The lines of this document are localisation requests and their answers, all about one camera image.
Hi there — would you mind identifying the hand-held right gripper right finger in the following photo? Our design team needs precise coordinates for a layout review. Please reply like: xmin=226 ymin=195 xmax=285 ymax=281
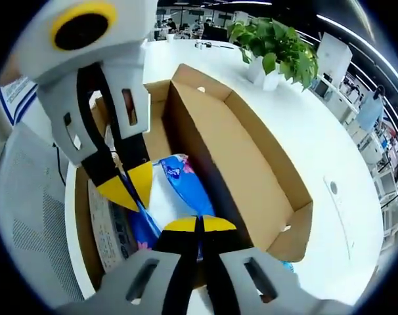
xmin=201 ymin=215 xmax=351 ymax=315

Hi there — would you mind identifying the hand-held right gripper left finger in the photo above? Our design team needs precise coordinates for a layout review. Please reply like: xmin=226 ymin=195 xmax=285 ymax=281
xmin=56 ymin=216 xmax=200 ymax=315

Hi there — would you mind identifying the blue soft tissue pack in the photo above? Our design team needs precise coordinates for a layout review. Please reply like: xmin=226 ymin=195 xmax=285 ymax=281
xmin=129 ymin=153 xmax=217 ymax=252

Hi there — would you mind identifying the brown cardboard shoe box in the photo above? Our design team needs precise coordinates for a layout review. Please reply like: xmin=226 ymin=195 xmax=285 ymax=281
xmin=74 ymin=64 xmax=315 ymax=293

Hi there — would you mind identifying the black white desk item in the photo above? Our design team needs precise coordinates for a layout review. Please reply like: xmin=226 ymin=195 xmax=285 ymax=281
xmin=194 ymin=39 xmax=234 ymax=51

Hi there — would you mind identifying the small white blue carton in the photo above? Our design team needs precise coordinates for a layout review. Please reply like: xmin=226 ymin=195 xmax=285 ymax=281
xmin=87 ymin=180 xmax=137 ymax=273

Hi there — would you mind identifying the grey mesh office chair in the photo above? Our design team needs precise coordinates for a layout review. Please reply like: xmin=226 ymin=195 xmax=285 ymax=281
xmin=0 ymin=124 xmax=88 ymax=305

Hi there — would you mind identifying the green potted plant white pot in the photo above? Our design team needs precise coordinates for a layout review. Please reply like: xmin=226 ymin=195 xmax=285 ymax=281
xmin=227 ymin=16 xmax=320 ymax=92

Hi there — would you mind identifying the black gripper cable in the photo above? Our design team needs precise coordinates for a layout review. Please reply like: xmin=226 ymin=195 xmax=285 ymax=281
xmin=54 ymin=144 xmax=68 ymax=186

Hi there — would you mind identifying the blue white wall board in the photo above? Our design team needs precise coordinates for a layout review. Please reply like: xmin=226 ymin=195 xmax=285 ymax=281
xmin=0 ymin=77 xmax=39 ymax=125

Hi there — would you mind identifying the white table cable cover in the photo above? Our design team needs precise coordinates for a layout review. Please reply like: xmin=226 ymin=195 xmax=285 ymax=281
xmin=323 ymin=175 xmax=356 ymax=263

